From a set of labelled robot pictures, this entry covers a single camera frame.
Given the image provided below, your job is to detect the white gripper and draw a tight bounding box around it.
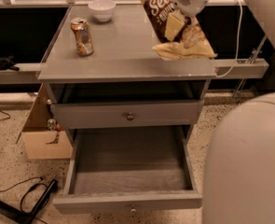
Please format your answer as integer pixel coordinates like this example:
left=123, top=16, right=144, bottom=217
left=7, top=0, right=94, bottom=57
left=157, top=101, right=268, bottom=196
left=165, top=0, right=209, bottom=41

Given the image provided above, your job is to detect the open grey middle drawer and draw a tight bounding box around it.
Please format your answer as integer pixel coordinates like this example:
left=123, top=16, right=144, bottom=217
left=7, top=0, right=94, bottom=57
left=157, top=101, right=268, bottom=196
left=53, top=126, right=202, bottom=214

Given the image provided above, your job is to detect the metal rail frame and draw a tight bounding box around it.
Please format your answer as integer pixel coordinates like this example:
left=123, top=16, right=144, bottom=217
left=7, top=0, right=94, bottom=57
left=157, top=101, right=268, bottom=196
left=0, top=0, right=270, bottom=86

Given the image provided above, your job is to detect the closed grey upper drawer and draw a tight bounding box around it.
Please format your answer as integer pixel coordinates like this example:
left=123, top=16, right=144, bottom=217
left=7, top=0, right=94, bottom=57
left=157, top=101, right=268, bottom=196
left=51, top=100, right=203, bottom=129

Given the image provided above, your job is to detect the black cloth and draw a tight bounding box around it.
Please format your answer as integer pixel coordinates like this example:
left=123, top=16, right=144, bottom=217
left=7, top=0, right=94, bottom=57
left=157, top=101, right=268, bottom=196
left=0, top=57, right=20, bottom=71

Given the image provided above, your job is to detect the white cable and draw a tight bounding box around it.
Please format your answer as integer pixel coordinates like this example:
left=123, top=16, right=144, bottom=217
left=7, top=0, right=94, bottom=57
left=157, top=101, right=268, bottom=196
left=215, top=0, right=243, bottom=79

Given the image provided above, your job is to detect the crushed soda can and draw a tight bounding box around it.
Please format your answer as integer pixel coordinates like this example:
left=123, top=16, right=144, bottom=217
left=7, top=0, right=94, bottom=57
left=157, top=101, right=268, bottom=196
left=71, top=17, right=93, bottom=56

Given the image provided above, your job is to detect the grey drawer cabinet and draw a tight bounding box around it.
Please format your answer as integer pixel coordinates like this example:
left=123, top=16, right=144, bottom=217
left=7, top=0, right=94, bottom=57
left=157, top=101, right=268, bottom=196
left=38, top=5, right=215, bottom=129

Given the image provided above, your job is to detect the brown chip bag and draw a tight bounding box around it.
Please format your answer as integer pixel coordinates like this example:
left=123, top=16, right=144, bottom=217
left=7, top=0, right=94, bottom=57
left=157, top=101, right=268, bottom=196
left=140, top=0, right=216, bottom=60

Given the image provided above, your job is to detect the white bowl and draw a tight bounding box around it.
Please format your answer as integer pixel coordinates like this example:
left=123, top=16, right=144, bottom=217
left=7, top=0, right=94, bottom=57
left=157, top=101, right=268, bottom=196
left=88, top=0, right=116, bottom=22

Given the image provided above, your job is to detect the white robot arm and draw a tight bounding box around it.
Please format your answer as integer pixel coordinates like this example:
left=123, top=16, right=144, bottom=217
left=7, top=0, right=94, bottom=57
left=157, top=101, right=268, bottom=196
left=202, top=0, right=275, bottom=224

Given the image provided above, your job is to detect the cardboard box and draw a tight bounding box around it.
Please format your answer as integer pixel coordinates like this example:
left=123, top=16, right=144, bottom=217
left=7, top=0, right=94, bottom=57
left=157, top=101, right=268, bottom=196
left=21, top=85, right=73, bottom=160

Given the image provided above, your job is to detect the black stand base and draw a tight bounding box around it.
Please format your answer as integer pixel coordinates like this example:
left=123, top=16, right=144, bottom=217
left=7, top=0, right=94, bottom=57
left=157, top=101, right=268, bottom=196
left=0, top=179, right=58, bottom=224

